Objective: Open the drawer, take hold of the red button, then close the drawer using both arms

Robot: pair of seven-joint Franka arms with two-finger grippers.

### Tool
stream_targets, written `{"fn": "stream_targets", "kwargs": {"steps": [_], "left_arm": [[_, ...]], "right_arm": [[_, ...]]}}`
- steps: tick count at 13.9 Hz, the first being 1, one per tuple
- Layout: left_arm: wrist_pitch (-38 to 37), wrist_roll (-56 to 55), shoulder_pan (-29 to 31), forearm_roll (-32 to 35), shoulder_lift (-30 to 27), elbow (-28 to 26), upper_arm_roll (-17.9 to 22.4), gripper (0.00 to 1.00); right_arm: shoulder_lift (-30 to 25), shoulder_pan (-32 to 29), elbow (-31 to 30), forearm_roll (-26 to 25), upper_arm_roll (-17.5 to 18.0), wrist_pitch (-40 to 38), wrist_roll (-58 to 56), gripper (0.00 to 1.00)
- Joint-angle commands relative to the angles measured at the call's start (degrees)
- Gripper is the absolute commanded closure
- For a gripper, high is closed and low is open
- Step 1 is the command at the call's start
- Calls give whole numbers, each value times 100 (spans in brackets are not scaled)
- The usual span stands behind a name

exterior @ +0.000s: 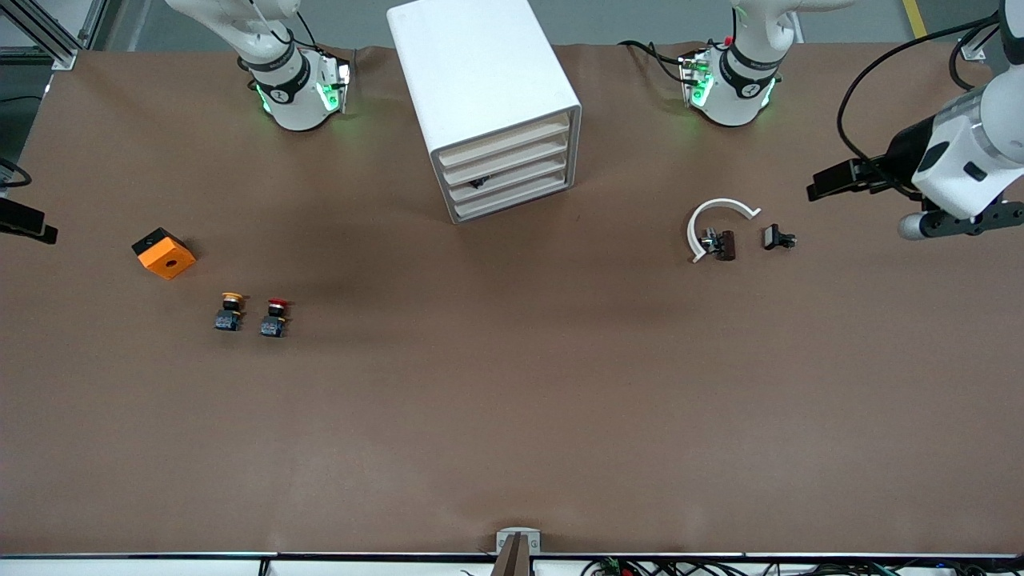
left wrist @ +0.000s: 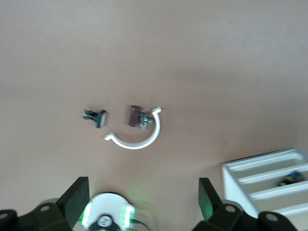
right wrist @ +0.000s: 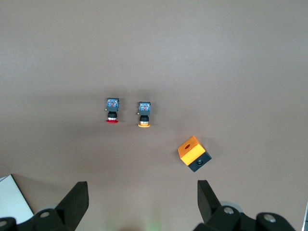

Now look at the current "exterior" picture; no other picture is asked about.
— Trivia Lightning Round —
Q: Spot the red push button switch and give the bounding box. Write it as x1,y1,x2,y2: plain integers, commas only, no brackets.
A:
259,298,291,338

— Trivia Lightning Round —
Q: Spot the white plastic tray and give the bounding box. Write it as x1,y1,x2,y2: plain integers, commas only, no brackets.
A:
442,134,575,190

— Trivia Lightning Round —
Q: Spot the white curved plastic clamp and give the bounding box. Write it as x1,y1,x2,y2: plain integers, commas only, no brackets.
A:
686,198,762,264

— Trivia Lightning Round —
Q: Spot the orange box with hole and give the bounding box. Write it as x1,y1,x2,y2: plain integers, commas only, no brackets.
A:
131,227,197,281

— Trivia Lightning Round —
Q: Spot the brown table mat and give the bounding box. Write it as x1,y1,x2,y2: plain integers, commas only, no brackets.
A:
0,40,1024,557

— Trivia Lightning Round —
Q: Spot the aluminium frame post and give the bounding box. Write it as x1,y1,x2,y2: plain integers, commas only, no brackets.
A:
0,0,109,71
958,0,1024,63

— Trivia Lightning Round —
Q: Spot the yellow push button switch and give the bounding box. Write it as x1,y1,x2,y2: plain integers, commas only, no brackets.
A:
214,292,247,333

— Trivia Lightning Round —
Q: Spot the black left arm base cable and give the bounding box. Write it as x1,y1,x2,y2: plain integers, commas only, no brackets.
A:
620,38,693,85

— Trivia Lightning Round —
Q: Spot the black arm base cable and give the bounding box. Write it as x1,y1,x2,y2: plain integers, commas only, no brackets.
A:
290,8,354,61
620,38,693,85

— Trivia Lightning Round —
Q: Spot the black right arm base cable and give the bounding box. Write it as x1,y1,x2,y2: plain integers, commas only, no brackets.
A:
290,8,354,61

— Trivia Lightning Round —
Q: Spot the white table edge rail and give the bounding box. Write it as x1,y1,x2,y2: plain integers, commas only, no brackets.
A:
0,550,1024,576

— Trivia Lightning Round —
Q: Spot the black cable bundle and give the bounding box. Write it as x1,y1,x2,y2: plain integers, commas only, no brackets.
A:
580,556,1024,576

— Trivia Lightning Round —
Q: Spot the gray metal bracket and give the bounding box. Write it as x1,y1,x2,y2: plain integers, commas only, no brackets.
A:
496,528,542,554

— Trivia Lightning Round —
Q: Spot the brown camera post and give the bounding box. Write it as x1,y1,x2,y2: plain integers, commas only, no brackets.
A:
490,534,533,576

